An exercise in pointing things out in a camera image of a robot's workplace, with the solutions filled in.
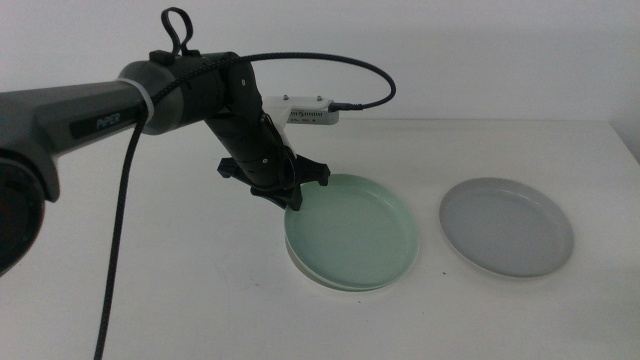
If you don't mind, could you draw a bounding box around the pale green shallow bowl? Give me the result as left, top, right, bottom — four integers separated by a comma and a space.
283, 173, 420, 290

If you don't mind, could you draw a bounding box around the white shallow bowl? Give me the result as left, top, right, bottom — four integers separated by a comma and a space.
284, 237, 396, 293

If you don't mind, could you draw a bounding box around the grey shallow bowl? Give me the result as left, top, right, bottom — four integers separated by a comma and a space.
438, 176, 575, 279

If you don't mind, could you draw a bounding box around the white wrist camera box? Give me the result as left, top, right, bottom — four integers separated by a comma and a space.
262, 94, 340, 137

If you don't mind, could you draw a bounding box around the white cable tie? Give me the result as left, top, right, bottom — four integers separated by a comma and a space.
119, 77, 156, 124

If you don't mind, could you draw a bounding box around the black strap loop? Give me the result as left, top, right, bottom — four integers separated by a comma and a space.
160, 6, 195, 56

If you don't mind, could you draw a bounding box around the black braided cable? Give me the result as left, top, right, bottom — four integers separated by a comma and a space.
93, 51, 398, 360

